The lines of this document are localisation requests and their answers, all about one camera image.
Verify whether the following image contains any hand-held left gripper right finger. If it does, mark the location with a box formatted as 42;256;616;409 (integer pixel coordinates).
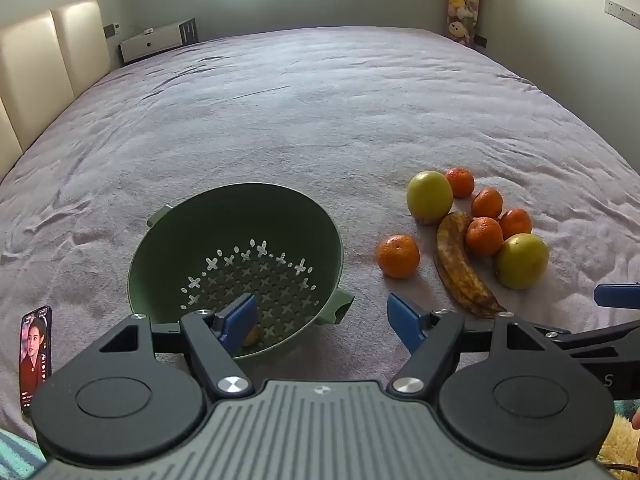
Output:
387;294;572;397

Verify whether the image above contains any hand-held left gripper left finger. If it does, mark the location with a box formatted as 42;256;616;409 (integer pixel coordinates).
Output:
97;294;258;399

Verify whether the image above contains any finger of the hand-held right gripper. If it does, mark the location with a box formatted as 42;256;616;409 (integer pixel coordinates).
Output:
532;319;640;362
594;283;640;310

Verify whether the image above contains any orange tangerine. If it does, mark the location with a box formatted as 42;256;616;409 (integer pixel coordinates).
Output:
445;166;476;199
466;216;505;257
377;234;421;280
499;208;533;240
471;187;504;219

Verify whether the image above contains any overripe brown-spotted banana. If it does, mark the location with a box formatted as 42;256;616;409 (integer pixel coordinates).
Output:
433;211;507;319

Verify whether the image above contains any green colander bowl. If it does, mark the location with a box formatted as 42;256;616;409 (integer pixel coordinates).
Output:
127;182;355;361

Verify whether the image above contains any yellow-green lemon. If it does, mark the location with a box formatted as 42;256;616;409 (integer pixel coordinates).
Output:
495;233;550;290
406;170;454;225

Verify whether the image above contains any yellow plush toy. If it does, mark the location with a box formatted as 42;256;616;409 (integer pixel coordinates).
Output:
597;414;640;480

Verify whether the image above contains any smartphone with lit screen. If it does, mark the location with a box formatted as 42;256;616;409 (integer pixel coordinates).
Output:
20;305;53;416

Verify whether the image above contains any teal striped cloth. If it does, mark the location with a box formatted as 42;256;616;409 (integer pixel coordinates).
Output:
0;429;47;480

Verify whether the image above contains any white bedside table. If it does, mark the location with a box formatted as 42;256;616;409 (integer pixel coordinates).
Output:
118;21;182;64

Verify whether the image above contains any black slotted rack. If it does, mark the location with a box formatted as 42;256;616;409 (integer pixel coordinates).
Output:
177;17;199;46

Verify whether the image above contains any cream padded headboard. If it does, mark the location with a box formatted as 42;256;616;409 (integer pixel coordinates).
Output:
0;0;111;181

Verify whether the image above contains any white wall socket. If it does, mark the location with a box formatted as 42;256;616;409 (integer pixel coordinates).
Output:
604;0;640;23

